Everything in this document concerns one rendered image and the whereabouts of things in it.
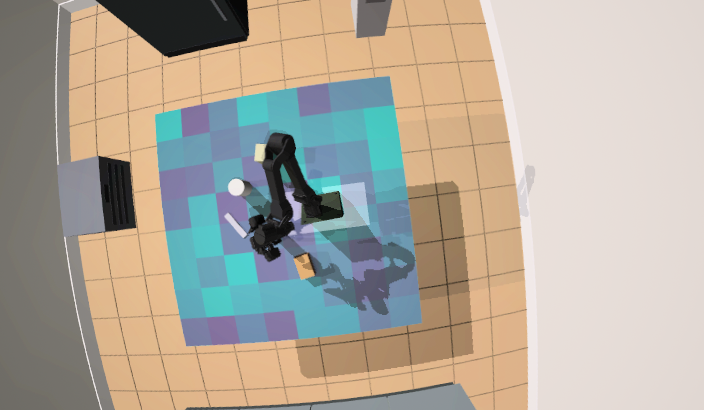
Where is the tan rectangular block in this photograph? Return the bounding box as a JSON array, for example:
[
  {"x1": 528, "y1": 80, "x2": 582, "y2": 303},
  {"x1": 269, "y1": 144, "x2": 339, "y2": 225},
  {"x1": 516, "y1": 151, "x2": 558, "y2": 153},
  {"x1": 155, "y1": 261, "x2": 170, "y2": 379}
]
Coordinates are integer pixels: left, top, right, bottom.
[{"x1": 294, "y1": 252, "x2": 316, "y2": 279}]

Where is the pale lavender flat bar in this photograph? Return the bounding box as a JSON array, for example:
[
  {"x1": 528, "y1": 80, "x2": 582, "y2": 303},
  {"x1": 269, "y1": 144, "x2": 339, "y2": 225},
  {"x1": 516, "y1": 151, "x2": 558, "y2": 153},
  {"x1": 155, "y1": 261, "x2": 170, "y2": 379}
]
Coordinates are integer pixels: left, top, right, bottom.
[{"x1": 225, "y1": 213, "x2": 247, "y2": 238}]

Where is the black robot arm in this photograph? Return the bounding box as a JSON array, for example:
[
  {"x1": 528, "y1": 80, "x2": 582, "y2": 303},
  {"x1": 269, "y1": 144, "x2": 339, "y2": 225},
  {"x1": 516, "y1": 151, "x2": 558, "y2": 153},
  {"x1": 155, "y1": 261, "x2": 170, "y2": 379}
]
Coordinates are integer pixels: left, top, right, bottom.
[{"x1": 249, "y1": 132, "x2": 322, "y2": 254}]

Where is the pale yellow rectangular block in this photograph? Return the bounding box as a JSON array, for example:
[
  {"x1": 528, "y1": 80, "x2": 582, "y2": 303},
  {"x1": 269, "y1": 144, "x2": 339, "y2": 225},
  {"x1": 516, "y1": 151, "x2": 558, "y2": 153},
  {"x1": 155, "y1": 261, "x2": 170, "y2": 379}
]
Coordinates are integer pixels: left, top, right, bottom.
[{"x1": 254, "y1": 144, "x2": 267, "y2": 164}]

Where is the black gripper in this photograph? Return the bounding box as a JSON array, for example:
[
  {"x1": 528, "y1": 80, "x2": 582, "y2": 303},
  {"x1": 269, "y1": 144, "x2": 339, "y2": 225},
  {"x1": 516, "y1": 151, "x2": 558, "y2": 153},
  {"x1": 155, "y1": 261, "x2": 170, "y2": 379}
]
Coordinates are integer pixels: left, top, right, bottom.
[{"x1": 248, "y1": 214, "x2": 281, "y2": 262}]

